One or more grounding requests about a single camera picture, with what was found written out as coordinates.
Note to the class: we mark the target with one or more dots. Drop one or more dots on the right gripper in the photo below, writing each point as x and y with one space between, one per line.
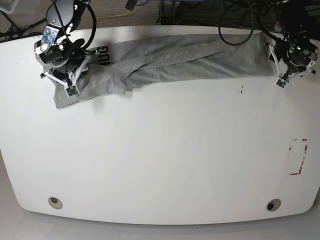
55 36

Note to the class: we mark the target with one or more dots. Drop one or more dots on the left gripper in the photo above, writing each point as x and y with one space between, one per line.
298 52

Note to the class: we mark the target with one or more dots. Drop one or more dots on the grey T-shirt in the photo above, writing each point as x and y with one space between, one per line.
137 63

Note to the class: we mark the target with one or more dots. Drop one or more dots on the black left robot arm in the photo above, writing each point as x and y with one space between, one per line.
300 22

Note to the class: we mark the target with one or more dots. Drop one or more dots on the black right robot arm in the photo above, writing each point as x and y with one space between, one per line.
64 12

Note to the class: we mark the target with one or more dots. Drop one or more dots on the red tape rectangle marking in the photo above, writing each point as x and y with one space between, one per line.
296 156

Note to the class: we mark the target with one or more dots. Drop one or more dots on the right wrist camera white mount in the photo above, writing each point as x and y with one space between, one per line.
67 80

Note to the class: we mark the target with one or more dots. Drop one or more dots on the left table cable grommet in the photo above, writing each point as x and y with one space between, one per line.
55 203

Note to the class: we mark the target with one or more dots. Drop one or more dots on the table cable grommet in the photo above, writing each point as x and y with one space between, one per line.
273 205
55 203

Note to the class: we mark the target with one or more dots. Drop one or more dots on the right table cable grommet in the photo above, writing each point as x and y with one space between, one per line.
273 205

